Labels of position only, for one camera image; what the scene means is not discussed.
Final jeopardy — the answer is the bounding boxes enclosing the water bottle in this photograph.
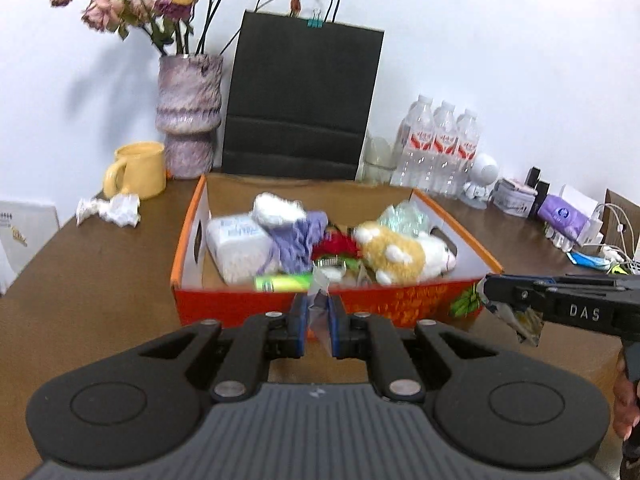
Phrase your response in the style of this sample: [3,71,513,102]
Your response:
[428,101,458,194]
[451,108,480,197]
[390,94,435,188]

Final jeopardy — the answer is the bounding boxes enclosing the red orange cardboard box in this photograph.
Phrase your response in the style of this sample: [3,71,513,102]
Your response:
[170,174,503,327]

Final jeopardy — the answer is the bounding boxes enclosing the crumpled white paper by mug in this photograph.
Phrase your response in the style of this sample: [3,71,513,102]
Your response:
[75,194,141,228]

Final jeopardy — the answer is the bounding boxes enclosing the person right hand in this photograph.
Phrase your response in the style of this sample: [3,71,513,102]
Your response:
[612,353,639,443]

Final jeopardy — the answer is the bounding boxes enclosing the white cables bundle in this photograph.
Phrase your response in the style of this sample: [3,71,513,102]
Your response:
[566,201,640,276]

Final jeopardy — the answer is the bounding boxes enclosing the yellow ceramic mug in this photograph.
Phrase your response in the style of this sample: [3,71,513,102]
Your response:
[102,141,166,200]

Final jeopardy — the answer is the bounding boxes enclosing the black paper shopping bag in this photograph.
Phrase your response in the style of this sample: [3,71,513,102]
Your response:
[221,11,384,180]

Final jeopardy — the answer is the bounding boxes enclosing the clear glass cup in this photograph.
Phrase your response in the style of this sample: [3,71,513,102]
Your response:
[360,132,395,184]

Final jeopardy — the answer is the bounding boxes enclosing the middle water bottle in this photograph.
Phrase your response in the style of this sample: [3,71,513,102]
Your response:
[428,101,458,194]

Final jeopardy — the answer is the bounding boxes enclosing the left water bottle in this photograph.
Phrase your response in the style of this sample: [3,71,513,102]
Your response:
[390,94,435,188]

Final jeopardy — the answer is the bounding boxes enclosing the iridescent plastic bag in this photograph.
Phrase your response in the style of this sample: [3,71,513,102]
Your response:
[378,200,432,238]

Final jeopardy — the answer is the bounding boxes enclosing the teal binder clip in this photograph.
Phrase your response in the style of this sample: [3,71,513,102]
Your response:
[307,10,324,29]

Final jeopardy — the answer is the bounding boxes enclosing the blue white snack wrapper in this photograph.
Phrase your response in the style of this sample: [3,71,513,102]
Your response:
[476,278,544,347]

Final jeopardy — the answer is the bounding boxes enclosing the white robot figurine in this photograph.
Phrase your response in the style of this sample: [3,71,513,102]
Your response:
[459,153,499,209]

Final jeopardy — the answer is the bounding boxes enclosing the right water bottle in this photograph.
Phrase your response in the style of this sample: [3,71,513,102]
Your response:
[451,108,480,197]

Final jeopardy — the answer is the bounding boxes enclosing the purple drawstring fabric pouch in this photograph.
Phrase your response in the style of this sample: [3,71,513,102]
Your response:
[266,211,329,274]

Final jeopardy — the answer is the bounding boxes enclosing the white tissue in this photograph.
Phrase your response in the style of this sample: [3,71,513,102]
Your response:
[250,193,307,229]

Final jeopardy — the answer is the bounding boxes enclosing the green tissue pack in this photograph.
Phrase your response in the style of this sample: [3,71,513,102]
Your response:
[254,273,312,292]

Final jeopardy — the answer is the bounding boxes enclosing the red artificial rose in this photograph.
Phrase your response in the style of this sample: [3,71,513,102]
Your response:
[311,230,361,271]

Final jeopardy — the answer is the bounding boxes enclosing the white booklet against wall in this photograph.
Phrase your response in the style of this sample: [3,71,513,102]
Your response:
[1,200,60,295]

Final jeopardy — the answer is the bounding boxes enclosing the translucent plastic pill jar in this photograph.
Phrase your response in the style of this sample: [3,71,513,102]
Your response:
[206,214,280,285]

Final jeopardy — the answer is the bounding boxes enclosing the yellow white plush sheep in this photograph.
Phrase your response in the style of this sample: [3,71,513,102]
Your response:
[352,221,457,286]

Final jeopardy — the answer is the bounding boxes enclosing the brown cardboard stand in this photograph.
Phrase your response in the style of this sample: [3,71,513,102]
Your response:
[602,188,640,256]

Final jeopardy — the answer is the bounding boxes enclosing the small patterned tin box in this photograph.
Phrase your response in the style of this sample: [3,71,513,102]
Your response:
[491,178,537,218]

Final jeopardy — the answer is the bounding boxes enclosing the purple wet wipes pack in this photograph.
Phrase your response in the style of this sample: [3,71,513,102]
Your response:
[537,195,589,242]

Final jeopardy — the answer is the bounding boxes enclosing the small clear plastic wrapper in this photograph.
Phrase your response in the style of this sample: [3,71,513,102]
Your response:
[307,266,332,356]

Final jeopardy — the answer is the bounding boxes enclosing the purple ceramic vase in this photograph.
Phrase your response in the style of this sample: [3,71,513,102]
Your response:
[155,54,224,179]

